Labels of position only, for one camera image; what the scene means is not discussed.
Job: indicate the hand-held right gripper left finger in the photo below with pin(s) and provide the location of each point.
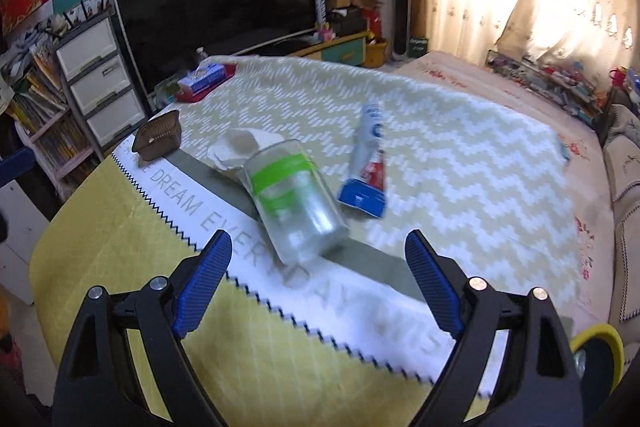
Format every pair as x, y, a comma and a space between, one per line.
205, 277

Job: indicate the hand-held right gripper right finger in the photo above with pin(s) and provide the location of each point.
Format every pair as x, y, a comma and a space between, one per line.
432, 282

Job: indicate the clear cup with green bands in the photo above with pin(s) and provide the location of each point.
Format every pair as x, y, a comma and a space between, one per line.
295, 207

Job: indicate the yellow trash bin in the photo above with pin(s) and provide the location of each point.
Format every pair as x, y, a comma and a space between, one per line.
600, 334

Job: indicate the yellow quilted cloth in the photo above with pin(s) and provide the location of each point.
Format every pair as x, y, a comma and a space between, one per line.
100, 232

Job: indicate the green white zigzag cloth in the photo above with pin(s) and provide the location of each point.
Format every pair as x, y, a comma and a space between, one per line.
450, 157

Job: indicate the crumpled white tissue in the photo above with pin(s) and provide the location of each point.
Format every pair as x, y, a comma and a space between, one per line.
235, 147

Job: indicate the toothpaste tube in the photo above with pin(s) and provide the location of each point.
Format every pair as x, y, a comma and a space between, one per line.
367, 157

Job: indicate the brown woven basket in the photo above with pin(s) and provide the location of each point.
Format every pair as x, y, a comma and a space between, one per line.
157, 137

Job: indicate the red tray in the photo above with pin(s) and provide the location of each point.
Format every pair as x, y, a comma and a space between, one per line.
192, 97

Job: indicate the blue tissue pack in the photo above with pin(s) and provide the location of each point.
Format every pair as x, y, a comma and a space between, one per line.
205, 74

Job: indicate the pink floral sheet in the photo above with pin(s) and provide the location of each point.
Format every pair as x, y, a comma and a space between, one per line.
475, 72

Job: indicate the bookshelf with books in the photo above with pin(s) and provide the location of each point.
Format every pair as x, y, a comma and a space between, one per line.
45, 127

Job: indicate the small plastic bottle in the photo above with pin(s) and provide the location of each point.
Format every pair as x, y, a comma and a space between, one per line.
201, 56

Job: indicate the beige sofa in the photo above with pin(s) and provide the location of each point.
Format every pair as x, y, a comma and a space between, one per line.
625, 167

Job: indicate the white plastic drawer unit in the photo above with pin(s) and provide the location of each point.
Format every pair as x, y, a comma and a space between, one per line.
95, 77

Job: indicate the row of books and toys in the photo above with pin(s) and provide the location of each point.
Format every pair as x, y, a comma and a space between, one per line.
545, 82

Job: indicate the yellow television cabinet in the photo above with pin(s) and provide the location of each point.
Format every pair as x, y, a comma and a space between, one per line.
345, 52

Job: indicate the black tower fan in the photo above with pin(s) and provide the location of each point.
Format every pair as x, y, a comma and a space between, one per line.
401, 17

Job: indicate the black television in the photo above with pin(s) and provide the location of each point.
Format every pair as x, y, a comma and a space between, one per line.
215, 7

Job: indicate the pile of cardboard boxes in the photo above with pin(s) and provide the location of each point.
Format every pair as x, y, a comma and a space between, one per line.
350, 7

